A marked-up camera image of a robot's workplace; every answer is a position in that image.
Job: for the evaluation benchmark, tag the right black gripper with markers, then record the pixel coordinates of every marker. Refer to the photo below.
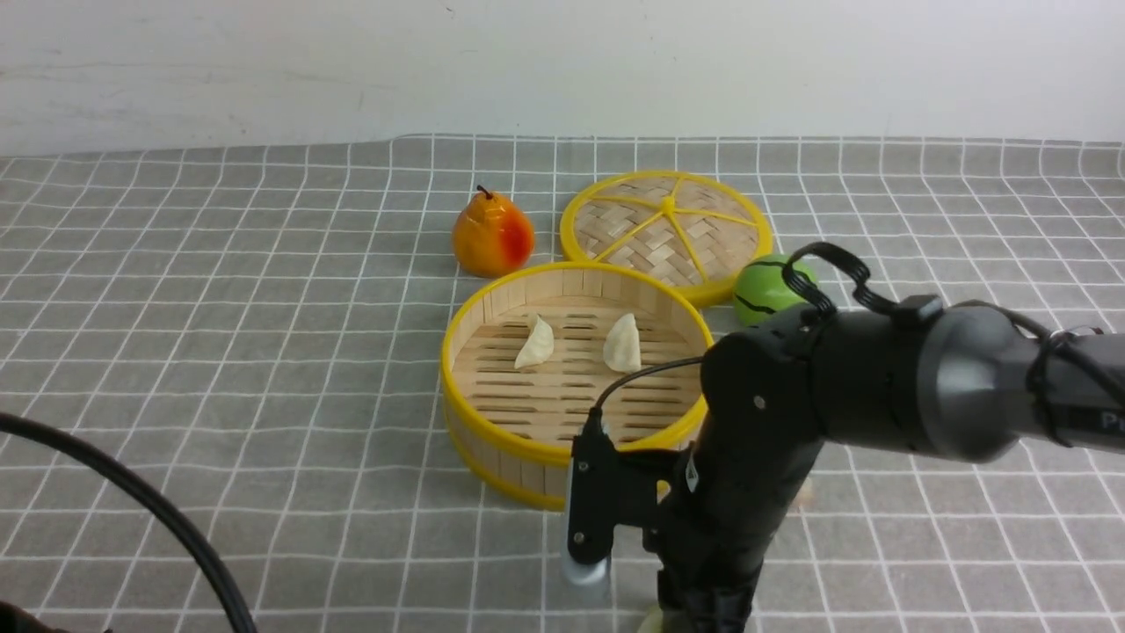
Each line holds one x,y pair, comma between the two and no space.
729,495

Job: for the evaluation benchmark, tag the cream white dumpling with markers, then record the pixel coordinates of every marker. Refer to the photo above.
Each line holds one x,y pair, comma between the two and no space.
539,344

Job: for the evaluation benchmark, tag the pale green dumpling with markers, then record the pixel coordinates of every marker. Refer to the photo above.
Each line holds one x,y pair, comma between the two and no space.
652,622

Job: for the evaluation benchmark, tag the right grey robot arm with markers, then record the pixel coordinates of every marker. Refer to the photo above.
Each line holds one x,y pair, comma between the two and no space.
961,384

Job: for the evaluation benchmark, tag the woven bamboo steamer lid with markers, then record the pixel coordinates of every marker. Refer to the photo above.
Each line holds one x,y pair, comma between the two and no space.
687,231

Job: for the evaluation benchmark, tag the yellow rimmed bamboo steamer tray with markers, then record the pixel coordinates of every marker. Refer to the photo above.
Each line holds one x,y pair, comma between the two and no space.
513,428

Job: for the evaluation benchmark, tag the green toy watermelon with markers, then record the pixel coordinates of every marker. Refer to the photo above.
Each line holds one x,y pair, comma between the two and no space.
760,290

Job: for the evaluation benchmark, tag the orange toy pear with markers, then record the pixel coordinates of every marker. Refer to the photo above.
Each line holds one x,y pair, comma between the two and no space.
492,237

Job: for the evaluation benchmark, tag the grey checked tablecloth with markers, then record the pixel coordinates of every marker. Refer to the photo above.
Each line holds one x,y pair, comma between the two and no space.
256,330

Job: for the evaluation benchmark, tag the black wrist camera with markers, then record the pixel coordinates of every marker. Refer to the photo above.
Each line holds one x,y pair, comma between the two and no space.
608,488

